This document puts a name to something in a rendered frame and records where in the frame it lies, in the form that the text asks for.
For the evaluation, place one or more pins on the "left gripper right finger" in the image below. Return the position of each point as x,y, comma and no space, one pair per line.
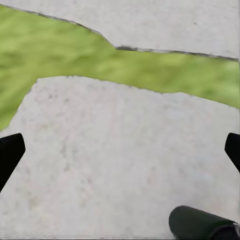
232,148

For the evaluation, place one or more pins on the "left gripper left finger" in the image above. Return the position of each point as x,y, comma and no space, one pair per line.
12,149

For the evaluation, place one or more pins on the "pesticide atomizer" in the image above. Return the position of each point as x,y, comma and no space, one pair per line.
188,223

